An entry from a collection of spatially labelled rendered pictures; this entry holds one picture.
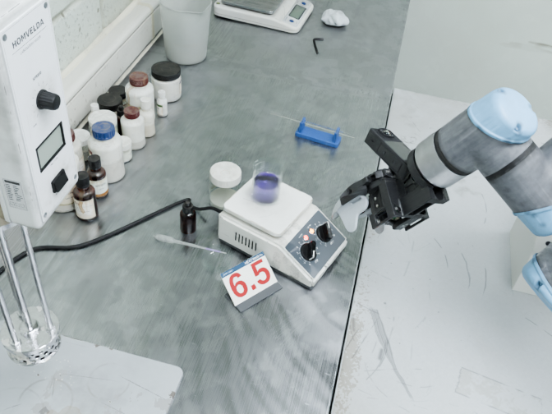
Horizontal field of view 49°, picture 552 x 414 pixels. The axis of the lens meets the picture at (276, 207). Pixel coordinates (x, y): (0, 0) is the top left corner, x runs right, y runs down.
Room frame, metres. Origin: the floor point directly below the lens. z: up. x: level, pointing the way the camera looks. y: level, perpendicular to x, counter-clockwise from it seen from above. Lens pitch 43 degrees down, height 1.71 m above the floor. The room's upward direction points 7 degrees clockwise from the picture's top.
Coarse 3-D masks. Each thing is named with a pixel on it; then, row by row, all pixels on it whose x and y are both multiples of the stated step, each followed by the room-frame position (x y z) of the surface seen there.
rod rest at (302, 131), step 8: (304, 120) 1.14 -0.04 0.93; (304, 128) 1.14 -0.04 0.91; (312, 128) 1.14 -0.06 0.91; (304, 136) 1.11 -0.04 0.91; (312, 136) 1.11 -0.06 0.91; (320, 136) 1.11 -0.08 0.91; (328, 136) 1.12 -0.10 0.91; (336, 136) 1.10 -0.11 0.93; (328, 144) 1.10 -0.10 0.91; (336, 144) 1.09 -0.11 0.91
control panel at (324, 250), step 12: (312, 216) 0.79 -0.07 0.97; (312, 228) 0.77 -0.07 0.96; (300, 240) 0.74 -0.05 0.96; (312, 240) 0.75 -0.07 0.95; (336, 240) 0.77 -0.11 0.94; (300, 252) 0.71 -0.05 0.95; (324, 252) 0.74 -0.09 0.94; (312, 264) 0.70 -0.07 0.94; (324, 264) 0.71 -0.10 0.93; (312, 276) 0.68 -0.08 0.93
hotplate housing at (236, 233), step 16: (224, 224) 0.76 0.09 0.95; (240, 224) 0.75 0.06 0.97; (304, 224) 0.77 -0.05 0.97; (224, 240) 0.76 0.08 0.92; (240, 240) 0.74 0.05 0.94; (256, 240) 0.73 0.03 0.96; (272, 240) 0.72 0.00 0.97; (288, 240) 0.73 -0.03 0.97; (272, 256) 0.71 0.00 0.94; (288, 256) 0.70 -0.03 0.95; (336, 256) 0.75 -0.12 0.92; (288, 272) 0.70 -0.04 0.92; (304, 272) 0.69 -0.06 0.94; (320, 272) 0.70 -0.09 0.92
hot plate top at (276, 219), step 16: (240, 192) 0.81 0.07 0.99; (288, 192) 0.82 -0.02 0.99; (224, 208) 0.77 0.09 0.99; (240, 208) 0.77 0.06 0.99; (256, 208) 0.77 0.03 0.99; (272, 208) 0.78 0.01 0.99; (288, 208) 0.78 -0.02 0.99; (304, 208) 0.79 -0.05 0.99; (256, 224) 0.74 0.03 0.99; (272, 224) 0.74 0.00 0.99; (288, 224) 0.74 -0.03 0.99
